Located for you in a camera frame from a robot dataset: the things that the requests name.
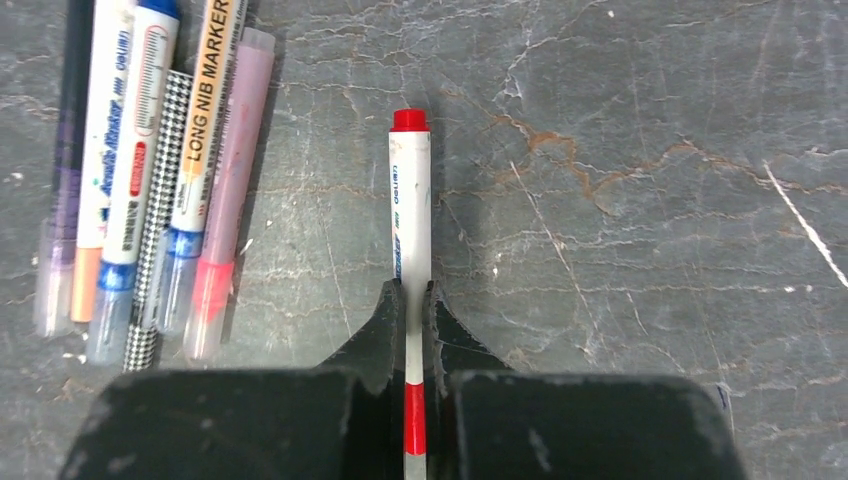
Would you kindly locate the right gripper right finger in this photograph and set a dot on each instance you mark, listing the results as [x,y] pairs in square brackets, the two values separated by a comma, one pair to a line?
[486,420]

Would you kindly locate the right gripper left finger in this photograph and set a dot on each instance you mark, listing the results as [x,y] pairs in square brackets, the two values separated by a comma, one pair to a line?
[342,419]

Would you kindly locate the pink capped marker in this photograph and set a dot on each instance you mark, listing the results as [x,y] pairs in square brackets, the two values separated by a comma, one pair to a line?
[213,281]

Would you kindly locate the red capped marker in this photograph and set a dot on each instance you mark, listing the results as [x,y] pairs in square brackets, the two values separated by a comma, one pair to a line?
[411,210]

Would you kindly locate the checkered pen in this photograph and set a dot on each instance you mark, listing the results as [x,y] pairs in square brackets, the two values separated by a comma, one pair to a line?
[142,336]

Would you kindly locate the blue clear capped pen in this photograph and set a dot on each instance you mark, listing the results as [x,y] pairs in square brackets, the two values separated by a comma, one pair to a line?
[155,33]

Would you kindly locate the orange capped white marker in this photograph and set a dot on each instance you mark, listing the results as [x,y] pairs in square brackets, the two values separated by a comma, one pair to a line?
[110,56]

